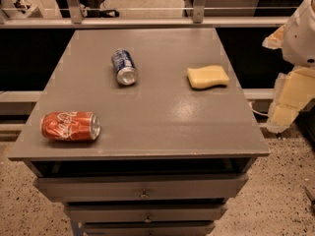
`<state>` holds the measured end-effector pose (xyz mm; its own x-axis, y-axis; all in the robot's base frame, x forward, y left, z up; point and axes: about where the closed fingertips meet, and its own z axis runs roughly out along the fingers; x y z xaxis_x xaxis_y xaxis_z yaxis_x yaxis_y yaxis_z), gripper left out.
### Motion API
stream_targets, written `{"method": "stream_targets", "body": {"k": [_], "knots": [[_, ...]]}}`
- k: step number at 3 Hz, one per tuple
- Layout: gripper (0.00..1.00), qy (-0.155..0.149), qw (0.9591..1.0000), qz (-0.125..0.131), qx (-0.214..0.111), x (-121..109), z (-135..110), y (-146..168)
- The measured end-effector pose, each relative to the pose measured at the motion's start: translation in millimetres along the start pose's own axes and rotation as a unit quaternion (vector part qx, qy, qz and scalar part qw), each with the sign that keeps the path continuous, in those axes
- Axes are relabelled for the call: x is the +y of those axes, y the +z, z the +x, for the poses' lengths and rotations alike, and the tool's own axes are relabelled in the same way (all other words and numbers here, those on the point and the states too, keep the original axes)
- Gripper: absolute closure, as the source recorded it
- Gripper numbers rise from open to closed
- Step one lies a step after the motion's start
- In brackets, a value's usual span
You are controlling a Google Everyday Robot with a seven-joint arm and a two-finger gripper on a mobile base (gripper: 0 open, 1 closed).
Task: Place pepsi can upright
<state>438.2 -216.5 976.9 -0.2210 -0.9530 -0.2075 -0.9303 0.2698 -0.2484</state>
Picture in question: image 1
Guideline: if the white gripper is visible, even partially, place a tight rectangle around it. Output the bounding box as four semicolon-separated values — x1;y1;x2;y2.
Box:
262;0;315;133

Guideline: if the blue pepsi can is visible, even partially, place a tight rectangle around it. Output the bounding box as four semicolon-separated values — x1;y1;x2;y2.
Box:
111;49;138;86

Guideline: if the metal railing frame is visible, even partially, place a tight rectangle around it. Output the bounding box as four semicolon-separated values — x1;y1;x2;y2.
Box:
1;0;303;29

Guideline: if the grey drawer cabinet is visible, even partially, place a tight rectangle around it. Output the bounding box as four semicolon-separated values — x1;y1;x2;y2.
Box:
10;29;269;236

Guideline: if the white cable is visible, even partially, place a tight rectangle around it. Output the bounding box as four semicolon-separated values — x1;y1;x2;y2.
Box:
249;101;270;118

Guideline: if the yellow sponge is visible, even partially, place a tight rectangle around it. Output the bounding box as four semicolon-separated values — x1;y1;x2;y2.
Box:
187;65;229;89

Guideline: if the red coca-cola can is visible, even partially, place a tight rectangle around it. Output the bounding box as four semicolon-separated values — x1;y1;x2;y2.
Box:
40;111;100;142

